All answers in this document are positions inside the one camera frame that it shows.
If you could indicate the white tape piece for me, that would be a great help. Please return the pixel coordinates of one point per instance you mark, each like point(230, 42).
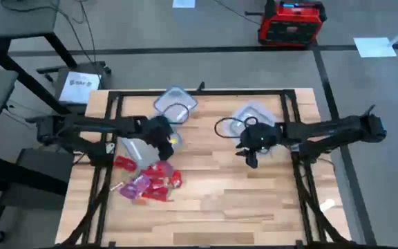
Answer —
point(327, 204)

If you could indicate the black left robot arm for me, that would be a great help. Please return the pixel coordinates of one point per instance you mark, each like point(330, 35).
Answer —
point(99, 124)

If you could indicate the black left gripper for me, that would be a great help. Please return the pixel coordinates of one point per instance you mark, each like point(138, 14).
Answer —
point(161, 131)

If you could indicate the medium teal-rimmed plastic lid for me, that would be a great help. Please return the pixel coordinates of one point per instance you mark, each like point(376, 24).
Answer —
point(274, 121)

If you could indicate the small clear plastic container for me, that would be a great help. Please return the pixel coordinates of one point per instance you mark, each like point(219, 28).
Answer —
point(175, 98)

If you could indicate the clear container with blue rim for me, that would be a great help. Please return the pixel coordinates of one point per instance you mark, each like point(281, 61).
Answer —
point(156, 103)

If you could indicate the large clear plastic container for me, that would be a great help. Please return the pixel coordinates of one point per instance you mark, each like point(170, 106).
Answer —
point(137, 155)

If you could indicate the white printed paper sheet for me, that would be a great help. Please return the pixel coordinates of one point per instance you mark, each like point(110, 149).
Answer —
point(79, 88)

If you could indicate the purple candy pack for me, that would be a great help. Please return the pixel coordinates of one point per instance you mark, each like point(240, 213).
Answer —
point(164, 168)
point(135, 186)

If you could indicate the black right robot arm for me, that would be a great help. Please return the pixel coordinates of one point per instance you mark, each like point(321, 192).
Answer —
point(333, 129)

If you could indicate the small black frame clamp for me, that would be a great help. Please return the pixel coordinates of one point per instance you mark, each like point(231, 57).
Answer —
point(201, 86)

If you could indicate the medium clear plastic container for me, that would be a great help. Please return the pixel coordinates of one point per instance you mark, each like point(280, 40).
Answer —
point(251, 114)

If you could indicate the black metal table frame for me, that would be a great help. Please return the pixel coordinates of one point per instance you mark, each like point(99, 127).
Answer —
point(219, 92)

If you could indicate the red black power station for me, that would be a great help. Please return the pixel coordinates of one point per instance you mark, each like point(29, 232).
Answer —
point(290, 31)

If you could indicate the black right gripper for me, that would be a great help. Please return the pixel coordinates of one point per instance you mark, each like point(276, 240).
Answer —
point(261, 136)

